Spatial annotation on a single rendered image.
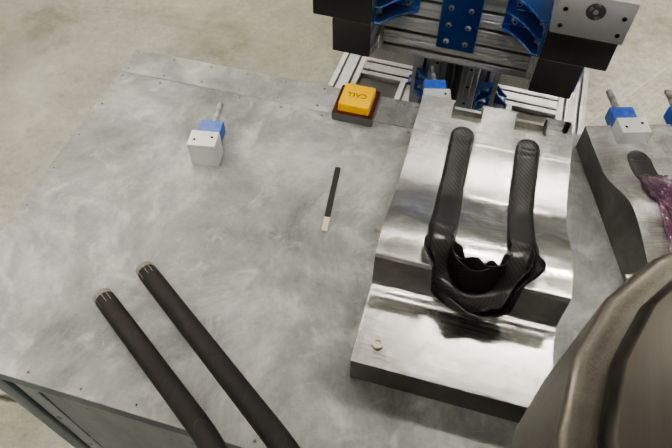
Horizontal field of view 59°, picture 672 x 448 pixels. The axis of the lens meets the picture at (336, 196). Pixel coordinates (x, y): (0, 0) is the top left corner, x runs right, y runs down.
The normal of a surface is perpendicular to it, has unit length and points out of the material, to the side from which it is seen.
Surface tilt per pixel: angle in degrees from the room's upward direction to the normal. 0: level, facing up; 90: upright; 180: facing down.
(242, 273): 0
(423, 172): 2
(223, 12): 0
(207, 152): 90
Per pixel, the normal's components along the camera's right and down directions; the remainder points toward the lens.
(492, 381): 0.00, -0.61
